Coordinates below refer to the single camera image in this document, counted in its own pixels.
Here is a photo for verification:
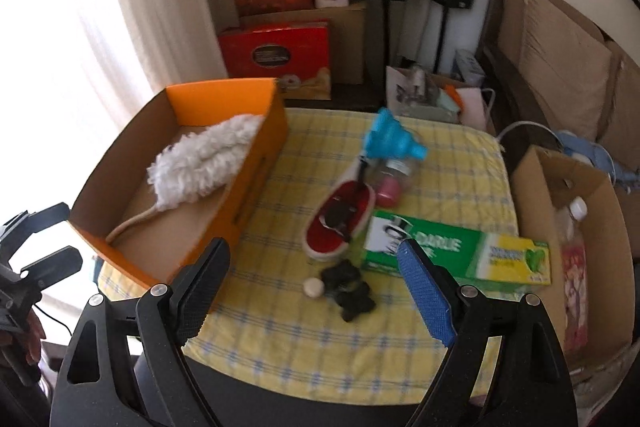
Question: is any white fluffy duster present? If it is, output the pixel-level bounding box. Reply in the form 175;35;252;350
106;114;264;244

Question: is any clear plastic bottle white cap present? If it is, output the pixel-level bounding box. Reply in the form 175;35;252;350
555;197;588;352

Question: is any orange cardboard box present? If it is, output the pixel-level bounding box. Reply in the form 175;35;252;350
70;78;288;288

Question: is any tan sofa cushion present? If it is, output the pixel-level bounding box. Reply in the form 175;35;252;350
498;0;612;141
598;41;639;169

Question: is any person's left hand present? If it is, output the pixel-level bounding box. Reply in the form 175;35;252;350
0;310;47;365

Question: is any blue collapsible funnel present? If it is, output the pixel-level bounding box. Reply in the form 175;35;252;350
362;108;427;161

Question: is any black knob piece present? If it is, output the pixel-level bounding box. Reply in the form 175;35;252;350
320;259;376;323

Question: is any red gift box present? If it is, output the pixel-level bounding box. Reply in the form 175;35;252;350
218;20;332;101

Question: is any yellow plaid table mat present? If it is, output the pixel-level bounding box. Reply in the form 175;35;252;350
98;107;520;407

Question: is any black metal clip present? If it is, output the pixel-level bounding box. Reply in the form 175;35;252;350
319;199;357;243

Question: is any green Darlie toothpaste box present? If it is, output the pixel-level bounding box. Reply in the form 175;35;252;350
361;210;552;288

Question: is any clear bottle pink cap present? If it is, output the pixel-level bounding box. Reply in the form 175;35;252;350
372;158;419;209

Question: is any brown cardboard box behind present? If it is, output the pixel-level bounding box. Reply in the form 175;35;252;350
240;1;367;84

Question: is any wooden cork stopper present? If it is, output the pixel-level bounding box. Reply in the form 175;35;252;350
303;277;326;299

